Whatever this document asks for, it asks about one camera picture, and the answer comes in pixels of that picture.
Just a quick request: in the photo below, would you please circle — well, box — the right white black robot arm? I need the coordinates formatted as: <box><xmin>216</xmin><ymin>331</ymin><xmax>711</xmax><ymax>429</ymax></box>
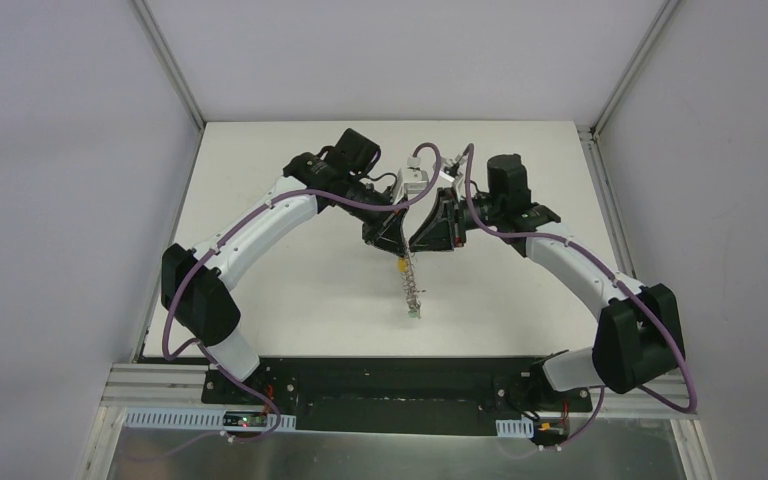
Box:
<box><xmin>408</xmin><ymin>154</ymin><xmax>685</xmax><ymax>410</ymax></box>

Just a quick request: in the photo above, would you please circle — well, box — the left white slotted cable duct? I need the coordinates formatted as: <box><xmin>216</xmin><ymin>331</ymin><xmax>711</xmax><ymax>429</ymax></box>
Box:
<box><xmin>124</xmin><ymin>407</ymin><xmax>297</xmax><ymax>433</ymax></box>

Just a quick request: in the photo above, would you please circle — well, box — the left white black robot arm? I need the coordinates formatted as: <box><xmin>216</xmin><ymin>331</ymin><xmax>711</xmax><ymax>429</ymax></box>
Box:
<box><xmin>160</xmin><ymin>129</ymin><xmax>407</xmax><ymax>405</ymax></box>

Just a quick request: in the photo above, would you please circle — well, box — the left aluminium frame post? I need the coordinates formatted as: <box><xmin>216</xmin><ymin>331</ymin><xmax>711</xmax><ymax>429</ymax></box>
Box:
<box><xmin>128</xmin><ymin>0</ymin><xmax>207</xmax><ymax>132</ymax></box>

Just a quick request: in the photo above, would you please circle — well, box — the right white slotted cable duct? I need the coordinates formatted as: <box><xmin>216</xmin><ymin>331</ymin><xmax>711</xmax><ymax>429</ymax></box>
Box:
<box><xmin>495</xmin><ymin>416</ymin><xmax>534</xmax><ymax>439</ymax></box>

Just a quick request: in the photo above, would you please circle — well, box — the aluminium frame post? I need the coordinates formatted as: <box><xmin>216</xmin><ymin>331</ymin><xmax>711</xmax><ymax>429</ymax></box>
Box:
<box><xmin>128</xmin><ymin>0</ymin><xmax>207</xmax><ymax>132</ymax></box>
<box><xmin>589</xmin><ymin>0</ymin><xmax>684</xmax><ymax>141</ymax></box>

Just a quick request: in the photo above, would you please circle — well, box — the right aluminium frame post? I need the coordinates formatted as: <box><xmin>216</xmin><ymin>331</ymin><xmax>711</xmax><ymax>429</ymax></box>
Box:
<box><xmin>589</xmin><ymin>0</ymin><xmax>684</xmax><ymax>141</ymax></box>

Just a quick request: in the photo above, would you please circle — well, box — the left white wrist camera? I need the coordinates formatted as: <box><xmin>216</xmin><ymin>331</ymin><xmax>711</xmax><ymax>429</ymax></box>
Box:
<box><xmin>391</xmin><ymin>156</ymin><xmax>429</xmax><ymax>204</ymax></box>

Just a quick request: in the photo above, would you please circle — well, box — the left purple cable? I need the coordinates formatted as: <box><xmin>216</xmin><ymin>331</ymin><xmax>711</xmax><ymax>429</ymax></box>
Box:
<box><xmin>118</xmin><ymin>141</ymin><xmax>444</xmax><ymax>462</ymax></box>

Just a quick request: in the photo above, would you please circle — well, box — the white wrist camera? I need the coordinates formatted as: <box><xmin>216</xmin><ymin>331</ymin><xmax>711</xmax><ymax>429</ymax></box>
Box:
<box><xmin>391</xmin><ymin>156</ymin><xmax>429</xmax><ymax>204</ymax></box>
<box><xmin>439</xmin><ymin>154</ymin><xmax>465</xmax><ymax>188</ymax></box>

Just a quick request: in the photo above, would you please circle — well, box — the white slotted cable duct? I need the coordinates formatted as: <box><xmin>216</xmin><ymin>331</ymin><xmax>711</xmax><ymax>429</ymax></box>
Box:
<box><xmin>495</xmin><ymin>416</ymin><xmax>534</xmax><ymax>439</ymax></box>
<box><xmin>124</xmin><ymin>407</ymin><xmax>297</xmax><ymax>433</ymax></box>

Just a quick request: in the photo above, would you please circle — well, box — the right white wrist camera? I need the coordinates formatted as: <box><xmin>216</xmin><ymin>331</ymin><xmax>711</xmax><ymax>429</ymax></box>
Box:
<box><xmin>439</xmin><ymin>154</ymin><xmax>465</xmax><ymax>188</ymax></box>

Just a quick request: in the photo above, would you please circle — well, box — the metal disc with key rings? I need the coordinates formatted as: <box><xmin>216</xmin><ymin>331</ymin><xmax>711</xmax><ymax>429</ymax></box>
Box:
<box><xmin>399</xmin><ymin>251</ymin><xmax>422</xmax><ymax>313</ymax></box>

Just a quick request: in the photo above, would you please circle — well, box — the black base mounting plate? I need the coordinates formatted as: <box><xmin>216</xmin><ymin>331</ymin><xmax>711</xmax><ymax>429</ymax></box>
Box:
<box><xmin>201</xmin><ymin>356</ymin><xmax>593</xmax><ymax>436</ymax></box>

